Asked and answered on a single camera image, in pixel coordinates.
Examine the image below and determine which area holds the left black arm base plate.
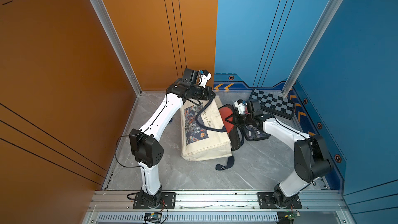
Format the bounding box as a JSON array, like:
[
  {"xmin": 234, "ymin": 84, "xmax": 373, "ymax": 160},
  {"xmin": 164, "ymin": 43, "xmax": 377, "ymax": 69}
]
[{"xmin": 133, "ymin": 192, "xmax": 176, "ymax": 209}]

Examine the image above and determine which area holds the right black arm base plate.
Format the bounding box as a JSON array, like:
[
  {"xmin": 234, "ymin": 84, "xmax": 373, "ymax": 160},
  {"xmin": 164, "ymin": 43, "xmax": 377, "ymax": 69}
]
[{"xmin": 257, "ymin": 191, "xmax": 302, "ymax": 209}]

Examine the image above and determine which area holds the left aluminium corner post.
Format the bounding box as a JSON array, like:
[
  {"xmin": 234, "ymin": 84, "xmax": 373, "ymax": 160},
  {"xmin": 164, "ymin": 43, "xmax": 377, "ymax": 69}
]
[{"xmin": 90, "ymin": 0, "xmax": 142, "ymax": 97}]

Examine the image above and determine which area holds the white vent grille strip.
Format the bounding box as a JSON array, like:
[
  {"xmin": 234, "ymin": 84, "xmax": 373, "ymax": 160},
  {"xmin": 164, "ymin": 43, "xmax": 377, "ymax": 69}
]
[{"xmin": 95, "ymin": 212, "xmax": 279, "ymax": 224}]

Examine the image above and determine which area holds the right green circuit board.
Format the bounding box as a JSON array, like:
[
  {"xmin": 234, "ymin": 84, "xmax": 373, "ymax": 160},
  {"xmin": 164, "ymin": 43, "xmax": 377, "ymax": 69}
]
[{"xmin": 284, "ymin": 211, "xmax": 301, "ymax": 222}]

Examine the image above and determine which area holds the right aluminium corner post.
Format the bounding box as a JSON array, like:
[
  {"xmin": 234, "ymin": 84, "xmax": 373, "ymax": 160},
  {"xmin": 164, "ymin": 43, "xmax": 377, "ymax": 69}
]
[{"xmin": 282, "ymin": 0, "xmax": 343, "ymax": 97}]

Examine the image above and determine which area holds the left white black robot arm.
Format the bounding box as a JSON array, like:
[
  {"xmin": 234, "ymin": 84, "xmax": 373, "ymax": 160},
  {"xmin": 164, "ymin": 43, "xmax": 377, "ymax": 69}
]
[{"xmin": 129, "ymin": 68, "xmax": 215, "ymax": 208}]

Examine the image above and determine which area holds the aluminium mounting rail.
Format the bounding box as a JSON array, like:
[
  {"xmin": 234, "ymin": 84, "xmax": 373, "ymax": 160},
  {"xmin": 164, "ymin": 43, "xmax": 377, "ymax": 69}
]
[{"xmin": 88, "ymin": 190, "xmax": 349, "ymax": 212}]

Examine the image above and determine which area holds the cream canvas tote bag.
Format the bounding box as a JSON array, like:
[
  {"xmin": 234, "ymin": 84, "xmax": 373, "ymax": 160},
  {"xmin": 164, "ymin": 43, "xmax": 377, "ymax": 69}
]
[{"xmin": 180, "ymin": 96, "xmax": 232, "ymax": 161}]

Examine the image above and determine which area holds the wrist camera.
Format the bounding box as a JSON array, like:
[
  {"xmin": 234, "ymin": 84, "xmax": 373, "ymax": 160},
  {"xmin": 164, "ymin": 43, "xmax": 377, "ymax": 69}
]
[
  {"xmin": 199, "ymin": 70, "xmax": 211, "ymax": 88},
  {"xmin": 234, "ymin": 99, "xmax": 247, "ymax": 115}
]

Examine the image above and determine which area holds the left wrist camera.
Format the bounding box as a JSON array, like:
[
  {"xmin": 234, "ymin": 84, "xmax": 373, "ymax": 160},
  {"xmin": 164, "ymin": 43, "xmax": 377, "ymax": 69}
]
[{"xmin": 199, "ymin": 70, "xmax": 211, "ymax": 88}]

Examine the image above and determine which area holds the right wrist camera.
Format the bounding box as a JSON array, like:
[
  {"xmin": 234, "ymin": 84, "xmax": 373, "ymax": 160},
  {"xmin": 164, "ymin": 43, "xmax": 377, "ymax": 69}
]
[{"xmin": 234, "ymin": 99, "xmax": 247, "ymax": 115}]

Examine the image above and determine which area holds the black white chess board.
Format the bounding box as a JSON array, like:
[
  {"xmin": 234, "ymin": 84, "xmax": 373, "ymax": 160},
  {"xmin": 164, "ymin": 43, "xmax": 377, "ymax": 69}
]
[{"xmin": 249, "ymin": 89, "xmax": 294, "ymax": 119}]

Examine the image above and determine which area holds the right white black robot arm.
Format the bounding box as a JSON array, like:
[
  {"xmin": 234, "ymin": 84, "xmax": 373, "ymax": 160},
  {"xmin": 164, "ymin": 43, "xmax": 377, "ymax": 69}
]
[{"xmin": 232, "ymin": 100, "xmax": 334, "ymax": 208}]

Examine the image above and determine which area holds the aluminium corner post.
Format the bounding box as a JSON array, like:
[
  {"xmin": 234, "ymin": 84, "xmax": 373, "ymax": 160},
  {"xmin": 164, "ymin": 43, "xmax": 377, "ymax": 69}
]
[
  {"xmin": 282, "ymin": 0, "xmax": 343, "ymax": 97},
  {"xmin": 90, "ymin": 0, "xmax": 142, "ymax": 97}
]

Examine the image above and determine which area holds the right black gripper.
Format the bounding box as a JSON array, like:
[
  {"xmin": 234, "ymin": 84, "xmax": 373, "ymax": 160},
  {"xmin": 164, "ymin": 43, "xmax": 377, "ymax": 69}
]
[{"xmin": 224, "ymin": 111, "xmax": 254, "ymax": 127}]

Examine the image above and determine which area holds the green circuit board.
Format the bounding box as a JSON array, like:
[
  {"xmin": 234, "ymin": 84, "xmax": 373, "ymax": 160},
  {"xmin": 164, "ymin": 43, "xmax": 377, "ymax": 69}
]
[
  {"xmin": 144, "ymin": 212, "xmax": 163, "ymax": 224},
  {"xmin": 284, "ymin": 211, "xmax": 301, "ymax": 222}
]

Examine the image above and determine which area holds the left green circuit board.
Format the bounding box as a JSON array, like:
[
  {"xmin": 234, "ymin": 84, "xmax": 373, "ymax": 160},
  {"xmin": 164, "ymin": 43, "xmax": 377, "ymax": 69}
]
[{"xmin": 144, "ymin": 212, "xmax": 163, "ymax": 224}]

